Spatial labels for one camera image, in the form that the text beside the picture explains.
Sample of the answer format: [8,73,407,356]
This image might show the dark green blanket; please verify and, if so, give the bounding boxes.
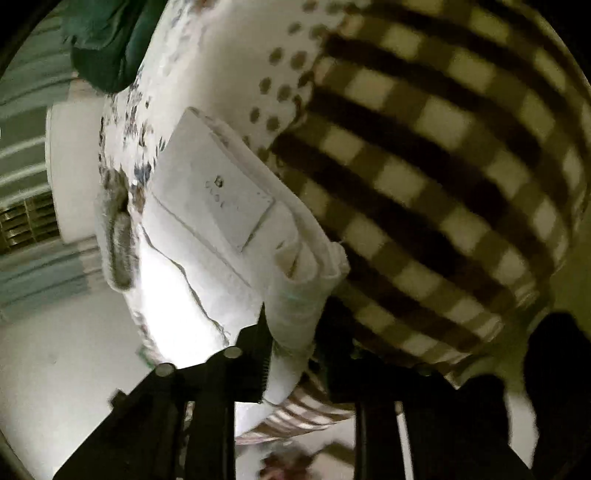
[62,0,166,94]

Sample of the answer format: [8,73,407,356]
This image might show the white headboard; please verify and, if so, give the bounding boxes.
[45,97,104,244]

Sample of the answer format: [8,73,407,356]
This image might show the barred window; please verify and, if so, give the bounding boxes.
[0,192,60,256]

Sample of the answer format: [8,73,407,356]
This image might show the white pants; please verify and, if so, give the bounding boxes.
[136,108,349,433]

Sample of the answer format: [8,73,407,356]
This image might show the grey folded garment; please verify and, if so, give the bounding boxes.
[95,169,138,292]

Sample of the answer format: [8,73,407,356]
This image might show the left teal curtain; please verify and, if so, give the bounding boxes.
[1,5,101,322]

